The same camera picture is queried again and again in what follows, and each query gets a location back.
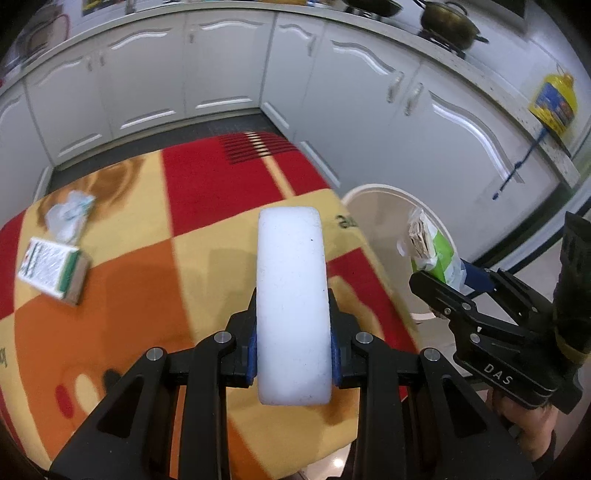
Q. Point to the red yellow printed blanket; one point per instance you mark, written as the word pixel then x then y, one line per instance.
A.
pixel 138 286

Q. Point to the yellow oil bottle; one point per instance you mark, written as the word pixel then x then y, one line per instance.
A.
pixel 551 99

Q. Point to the white round bin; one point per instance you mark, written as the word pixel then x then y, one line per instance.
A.
pixel 378 221

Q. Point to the brass cooking pot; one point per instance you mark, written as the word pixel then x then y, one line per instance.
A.
pixel 448 21

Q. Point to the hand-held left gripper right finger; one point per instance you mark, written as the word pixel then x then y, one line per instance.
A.
pixel 335 360

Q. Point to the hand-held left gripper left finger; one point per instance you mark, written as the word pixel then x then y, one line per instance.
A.
pixel 251 355

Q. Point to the green white medicine box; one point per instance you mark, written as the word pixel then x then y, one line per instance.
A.
pixel 46 265

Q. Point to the white green paper bag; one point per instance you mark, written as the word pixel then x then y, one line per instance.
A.
pixel 441 258

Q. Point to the person's right hand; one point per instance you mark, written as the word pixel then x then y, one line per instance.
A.
pixel 531 429

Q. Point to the black wok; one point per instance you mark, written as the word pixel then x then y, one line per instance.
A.
pixel 374 7

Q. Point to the crumpled clear plastic wrapper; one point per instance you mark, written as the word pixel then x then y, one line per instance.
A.
pixel 69 214

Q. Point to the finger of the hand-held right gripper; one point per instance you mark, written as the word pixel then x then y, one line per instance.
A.
pixel 480 277
pixel 438 295

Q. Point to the white kitchen base cabinets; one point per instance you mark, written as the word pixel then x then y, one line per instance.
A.
pixel 221 60

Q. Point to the white foam block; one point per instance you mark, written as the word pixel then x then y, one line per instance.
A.
pixel 293 300

